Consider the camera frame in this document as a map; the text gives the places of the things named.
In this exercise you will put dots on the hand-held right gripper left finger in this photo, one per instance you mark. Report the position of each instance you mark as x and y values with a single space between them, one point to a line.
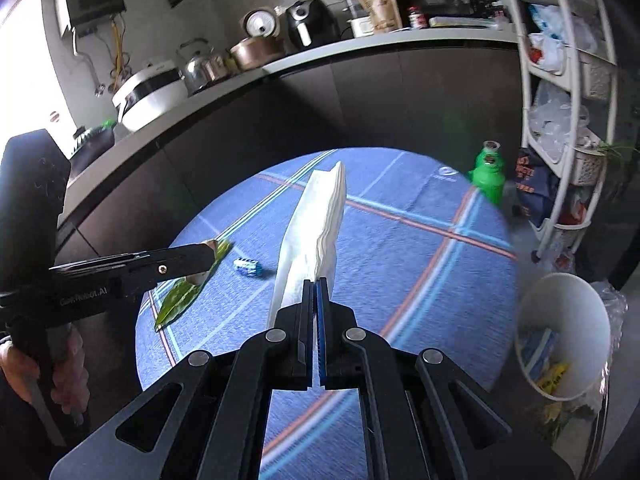
307 320

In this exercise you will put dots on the green plastic bottle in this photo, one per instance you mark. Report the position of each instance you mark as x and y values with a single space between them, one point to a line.
487 175

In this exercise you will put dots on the person's left hand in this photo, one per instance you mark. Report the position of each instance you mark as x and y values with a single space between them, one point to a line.
70 360

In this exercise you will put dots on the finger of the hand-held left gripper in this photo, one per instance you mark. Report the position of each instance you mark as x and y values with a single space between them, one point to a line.
100 261
175 262

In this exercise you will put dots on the white crumpled plastic bags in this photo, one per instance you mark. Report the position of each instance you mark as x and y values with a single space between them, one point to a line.
550 35

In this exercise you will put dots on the blue plaid tablecloth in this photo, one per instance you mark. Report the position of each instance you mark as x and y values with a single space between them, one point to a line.
425 285

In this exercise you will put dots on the black air fryer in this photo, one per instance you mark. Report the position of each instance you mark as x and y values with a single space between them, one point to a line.
310 25

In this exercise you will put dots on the white trash bin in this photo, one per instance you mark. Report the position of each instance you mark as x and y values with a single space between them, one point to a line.
565 310

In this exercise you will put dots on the steel kettle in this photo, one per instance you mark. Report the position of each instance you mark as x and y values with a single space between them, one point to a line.
197 67

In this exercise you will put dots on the yellow wrapper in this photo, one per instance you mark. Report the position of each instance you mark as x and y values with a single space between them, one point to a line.
554 376

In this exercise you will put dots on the small dark sauce bottle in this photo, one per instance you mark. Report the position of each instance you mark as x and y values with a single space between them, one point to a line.
497 11

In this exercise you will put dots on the white storage rack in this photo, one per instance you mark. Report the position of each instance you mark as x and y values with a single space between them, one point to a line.
572 85

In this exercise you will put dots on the dark kitchen counter cabinet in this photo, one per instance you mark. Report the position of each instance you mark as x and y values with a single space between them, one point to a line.
350 90

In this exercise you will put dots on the clear plastic bags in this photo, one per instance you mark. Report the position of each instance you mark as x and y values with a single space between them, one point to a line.
555 120

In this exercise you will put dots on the large white cooker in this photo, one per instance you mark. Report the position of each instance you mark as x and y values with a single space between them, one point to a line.
147 92

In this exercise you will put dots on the brass cooking pot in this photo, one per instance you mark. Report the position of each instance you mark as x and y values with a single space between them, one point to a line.
255 52

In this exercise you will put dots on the green lettuce leaf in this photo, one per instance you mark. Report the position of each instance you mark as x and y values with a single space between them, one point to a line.
172 302

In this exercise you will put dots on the white paper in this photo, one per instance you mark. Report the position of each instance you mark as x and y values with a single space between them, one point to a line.
312 230

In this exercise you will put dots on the white blender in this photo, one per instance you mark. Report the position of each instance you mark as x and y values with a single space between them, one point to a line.
356 7

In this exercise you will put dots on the brown paper pouch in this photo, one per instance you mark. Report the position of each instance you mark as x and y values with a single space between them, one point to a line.
385 7

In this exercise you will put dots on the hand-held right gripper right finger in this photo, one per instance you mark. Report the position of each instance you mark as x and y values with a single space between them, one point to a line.
327 320

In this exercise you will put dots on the green plant sprigs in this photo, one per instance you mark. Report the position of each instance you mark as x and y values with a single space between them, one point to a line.
617 150

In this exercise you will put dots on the dark blue snack bag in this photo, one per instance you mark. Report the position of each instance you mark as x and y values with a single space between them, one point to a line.
532 185

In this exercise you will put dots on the red lidded jar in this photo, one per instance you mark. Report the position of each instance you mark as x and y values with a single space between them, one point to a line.
417 17

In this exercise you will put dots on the small blue plastic vial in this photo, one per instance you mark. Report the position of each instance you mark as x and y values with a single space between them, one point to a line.
247 266

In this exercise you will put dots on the flat white box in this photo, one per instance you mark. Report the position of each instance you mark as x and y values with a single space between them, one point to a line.
460 22

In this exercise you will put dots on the clear bin liner bag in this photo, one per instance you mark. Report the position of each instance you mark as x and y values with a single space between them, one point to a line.
614 305

